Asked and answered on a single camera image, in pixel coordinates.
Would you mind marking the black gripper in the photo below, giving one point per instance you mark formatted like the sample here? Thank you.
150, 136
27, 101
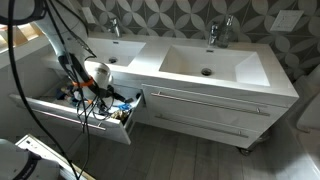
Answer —
111, 93

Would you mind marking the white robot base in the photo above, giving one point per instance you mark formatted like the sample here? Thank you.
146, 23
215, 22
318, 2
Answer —
22, 164

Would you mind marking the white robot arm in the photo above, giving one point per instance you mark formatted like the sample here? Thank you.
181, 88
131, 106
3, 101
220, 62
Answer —
67, 35

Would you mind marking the white open drawer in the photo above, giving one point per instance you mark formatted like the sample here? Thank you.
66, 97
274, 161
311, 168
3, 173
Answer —
60, 105

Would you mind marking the white double sink vanity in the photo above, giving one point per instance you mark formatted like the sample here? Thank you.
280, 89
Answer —
245, 75

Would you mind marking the chrome left faucet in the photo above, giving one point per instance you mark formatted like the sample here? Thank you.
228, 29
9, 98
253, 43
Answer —
115, 28

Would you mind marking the chrome faucet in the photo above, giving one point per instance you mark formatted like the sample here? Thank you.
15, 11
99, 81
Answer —
213, 33
115, 28

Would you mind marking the wooden robot platform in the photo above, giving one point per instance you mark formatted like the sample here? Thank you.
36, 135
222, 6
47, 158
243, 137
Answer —
31, 143

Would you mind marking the chrome right faucet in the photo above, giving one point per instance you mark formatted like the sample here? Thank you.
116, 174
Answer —
213, 33

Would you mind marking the white toilet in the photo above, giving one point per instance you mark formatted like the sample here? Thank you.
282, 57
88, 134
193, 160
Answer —
308, 121

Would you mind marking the blue handled scissors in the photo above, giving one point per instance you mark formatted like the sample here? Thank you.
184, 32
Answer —
124, 107

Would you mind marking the lower right drawer handle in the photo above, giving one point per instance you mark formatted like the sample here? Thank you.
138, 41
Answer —
203, 127

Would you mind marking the drawer handle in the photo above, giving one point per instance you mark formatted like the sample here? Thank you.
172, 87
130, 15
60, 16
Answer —
257, 111
203, 127

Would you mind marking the upper right drawer handle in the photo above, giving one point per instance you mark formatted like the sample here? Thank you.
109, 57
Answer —
257, 111

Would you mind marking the white wall outlet plate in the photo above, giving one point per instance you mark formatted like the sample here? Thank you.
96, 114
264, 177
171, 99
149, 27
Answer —
286, 20

